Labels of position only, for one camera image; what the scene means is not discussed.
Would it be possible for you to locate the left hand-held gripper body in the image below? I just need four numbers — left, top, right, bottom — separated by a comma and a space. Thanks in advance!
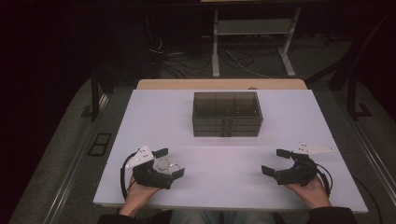
125, 145, 174, 190

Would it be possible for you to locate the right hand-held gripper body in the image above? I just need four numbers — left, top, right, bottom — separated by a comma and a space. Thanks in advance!
273, 142, 336, 188

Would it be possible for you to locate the metal chain bracelet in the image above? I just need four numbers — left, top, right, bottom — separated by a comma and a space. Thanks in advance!
156, 157, 182, 173

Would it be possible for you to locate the smoky clear drawer box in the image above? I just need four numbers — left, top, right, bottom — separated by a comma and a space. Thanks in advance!
191, 91, 264, 138

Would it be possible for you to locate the person's left hand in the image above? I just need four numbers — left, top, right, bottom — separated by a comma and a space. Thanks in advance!
125, 175, 162, 205

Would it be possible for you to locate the person's right hand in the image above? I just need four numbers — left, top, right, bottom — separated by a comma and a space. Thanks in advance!
284, 176, 332, 210

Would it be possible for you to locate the black floor socket plate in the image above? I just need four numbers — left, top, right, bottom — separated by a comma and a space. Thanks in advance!
87, 133, 113, 157

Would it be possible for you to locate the black metal stand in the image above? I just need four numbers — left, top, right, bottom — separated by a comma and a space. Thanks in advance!
90, 66, 117, 122
346, 70, 374, 121

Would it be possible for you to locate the white metal stand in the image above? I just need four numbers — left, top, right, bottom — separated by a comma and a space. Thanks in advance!
211, 7, 303, 78

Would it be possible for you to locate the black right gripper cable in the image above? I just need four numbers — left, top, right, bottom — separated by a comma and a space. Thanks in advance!
315, 162, 333, 198

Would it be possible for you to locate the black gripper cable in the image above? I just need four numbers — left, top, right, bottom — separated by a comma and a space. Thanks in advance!
315, 162, 333, 198
120, 151, 138, 201

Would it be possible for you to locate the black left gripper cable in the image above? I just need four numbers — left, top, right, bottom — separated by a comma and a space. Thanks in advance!
120, 151, 138, 201

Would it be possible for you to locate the metal floor rail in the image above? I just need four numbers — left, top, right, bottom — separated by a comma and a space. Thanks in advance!
339, 102, 396, 198
43, 92, 110, 224

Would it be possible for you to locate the white floor cable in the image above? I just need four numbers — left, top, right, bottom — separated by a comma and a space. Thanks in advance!
219, 48, 273, 79

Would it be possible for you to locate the tangle of black floor cables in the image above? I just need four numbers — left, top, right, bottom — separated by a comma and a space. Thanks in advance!
146, 33, 216, 80

